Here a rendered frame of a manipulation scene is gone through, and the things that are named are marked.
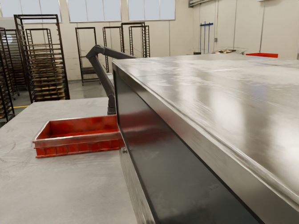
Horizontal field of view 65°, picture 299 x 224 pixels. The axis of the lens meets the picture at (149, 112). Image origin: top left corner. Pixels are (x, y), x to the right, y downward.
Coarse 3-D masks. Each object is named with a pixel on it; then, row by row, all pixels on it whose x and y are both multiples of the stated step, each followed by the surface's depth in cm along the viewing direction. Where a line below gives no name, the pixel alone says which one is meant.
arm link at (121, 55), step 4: (96, 48) 159; (100, 48) 158; (104, 48) 159; (108, 48) 161; (100, 52) 159; (104, 52) 161; (108, 52) 162; (112, 52) 162; (116, 52) 162; (120, 52) 162; (112, 56) 163; (116, 56) 163; (120, 56) 163; (124, 56) 163; (128, 56) 163; (132, 56) 163
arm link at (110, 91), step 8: (88, 56) 162; (96, 56) 165; (96, 64) 165; (96, 72) 167; (104, 72) 168; (104, 80) 168; (104, 88) 170; (112, 88) 171; (112, 96) 169; (112, 104) 171
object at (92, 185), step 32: (0, 128) 164; (32, 128) 161; (0, 160) 119; (32, 160) 117; (64, 160) 116; (96, 160) 115; (0, 192) 93; (32, 192) 92; (64, 192) 91; (96, 192) 91; (128, 192) 90
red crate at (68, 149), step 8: (64, 144) 119; (72, 144) 120; (80, 144) 121; (88, 144) 121; (96, 144) 122; (104, 144) 123; (112, 144) 124; (40, 152) 119; (48, 152) 120; (56, 152) 120; (64, 152) 121; (72, 152) 121; (80, 152) 122; (88, 152) 123
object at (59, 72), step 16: (16, 16) 334; (48, 48) 386; (32, 64) 368; (48, 64) 363; (64, 64) 369; (32, 80) 363; (48, 80) 403; (64, 80) 396; (48, 96) 385; (64, 96) 385
